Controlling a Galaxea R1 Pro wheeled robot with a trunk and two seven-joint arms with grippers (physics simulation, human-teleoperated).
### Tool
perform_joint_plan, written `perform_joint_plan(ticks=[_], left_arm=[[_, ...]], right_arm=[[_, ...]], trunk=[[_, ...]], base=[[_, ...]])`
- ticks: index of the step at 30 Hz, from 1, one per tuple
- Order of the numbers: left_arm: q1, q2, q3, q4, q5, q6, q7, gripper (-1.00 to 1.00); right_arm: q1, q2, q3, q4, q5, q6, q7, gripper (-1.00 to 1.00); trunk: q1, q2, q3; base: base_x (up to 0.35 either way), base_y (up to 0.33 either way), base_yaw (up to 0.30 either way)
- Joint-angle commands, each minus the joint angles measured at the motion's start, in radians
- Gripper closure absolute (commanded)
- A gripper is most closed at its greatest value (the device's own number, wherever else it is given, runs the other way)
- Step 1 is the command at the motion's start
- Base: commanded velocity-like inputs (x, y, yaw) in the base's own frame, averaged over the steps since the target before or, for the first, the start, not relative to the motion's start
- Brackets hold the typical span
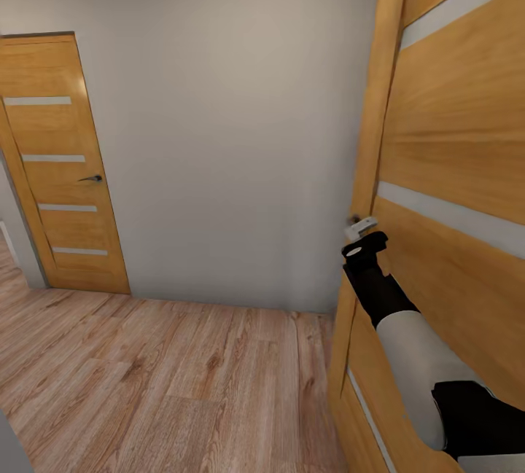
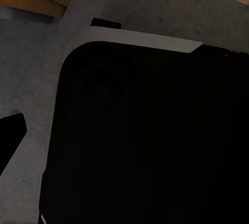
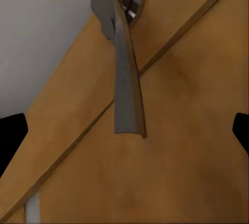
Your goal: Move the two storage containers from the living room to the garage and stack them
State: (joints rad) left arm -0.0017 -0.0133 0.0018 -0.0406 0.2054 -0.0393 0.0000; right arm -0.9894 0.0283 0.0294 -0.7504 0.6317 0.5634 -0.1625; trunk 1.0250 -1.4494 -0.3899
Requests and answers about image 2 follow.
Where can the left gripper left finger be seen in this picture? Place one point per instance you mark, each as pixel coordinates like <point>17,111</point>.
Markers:
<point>12,131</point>

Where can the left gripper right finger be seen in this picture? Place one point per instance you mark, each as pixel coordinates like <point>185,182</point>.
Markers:
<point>241,129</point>

